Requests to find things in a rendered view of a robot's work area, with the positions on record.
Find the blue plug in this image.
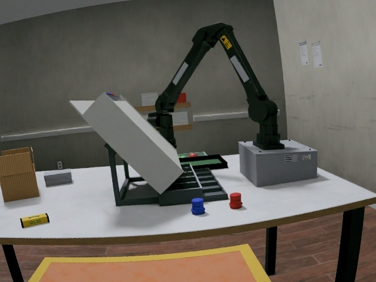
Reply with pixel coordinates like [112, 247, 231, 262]
[191, 198, 205, 215]

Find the yellow pocket level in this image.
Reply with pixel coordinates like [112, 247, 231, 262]
[20, 213, 50, 228]

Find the open brown cardboard box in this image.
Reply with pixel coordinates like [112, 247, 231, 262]
[0, 147, 39, 203]

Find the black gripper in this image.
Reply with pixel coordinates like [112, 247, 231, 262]
[166, 126, 177, 149]

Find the green tray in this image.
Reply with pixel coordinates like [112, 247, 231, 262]
[179, 155, 228, 170]

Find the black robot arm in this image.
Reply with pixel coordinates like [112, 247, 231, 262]
[147, 22, 284, 150]

